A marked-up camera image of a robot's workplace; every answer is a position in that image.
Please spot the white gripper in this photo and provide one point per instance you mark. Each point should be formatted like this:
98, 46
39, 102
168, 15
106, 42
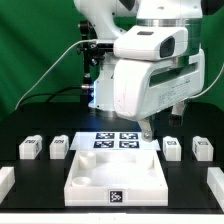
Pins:
144, 88

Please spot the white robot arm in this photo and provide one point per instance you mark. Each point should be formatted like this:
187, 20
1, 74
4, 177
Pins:
112, 18

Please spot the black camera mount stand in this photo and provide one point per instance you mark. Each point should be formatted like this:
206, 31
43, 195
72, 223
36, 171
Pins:
98, 67

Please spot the white square tabletop part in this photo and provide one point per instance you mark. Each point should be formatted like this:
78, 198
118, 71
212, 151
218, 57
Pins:
116, 178

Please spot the white obstacle block left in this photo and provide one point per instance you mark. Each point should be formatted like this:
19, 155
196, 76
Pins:
7, 180

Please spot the white obstacle block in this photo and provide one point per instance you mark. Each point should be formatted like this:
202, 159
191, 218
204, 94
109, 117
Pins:
215, 181
7, 180

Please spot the white obstacle block right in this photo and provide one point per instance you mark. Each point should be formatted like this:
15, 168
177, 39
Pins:
215, 181

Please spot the white sheet with tags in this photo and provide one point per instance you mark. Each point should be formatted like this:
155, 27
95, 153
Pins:
111, 141

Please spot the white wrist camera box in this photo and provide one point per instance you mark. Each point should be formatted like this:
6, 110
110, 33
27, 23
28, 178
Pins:
151, 43

